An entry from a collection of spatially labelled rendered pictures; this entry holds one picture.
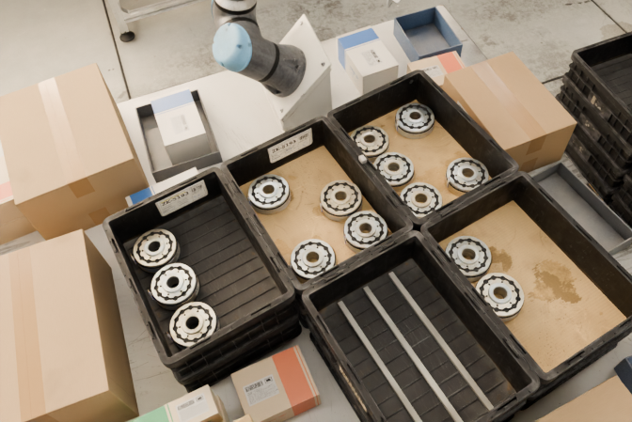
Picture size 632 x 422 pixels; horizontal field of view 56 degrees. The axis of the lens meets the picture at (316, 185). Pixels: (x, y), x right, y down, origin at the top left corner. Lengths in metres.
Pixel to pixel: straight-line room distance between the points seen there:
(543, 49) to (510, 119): 1.57
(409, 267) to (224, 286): 0.43
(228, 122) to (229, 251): 0.54
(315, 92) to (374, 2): 1.72
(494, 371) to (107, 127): 1.12
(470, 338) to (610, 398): 0.28
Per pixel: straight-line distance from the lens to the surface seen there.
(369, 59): 1.86
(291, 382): 1.35
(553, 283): 1.43
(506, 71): 1.77
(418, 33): 2.09
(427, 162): 1.56
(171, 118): 1.78
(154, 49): 3.27
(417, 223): 1.33
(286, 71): 1.67
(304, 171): 1.53
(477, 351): 1.33
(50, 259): 1.48
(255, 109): 1.87
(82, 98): 1.78
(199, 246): 1.46
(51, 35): 3.59
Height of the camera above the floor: 2.06
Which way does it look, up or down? 55 degrees down
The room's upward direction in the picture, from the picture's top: 6 degrees counter-clockwise
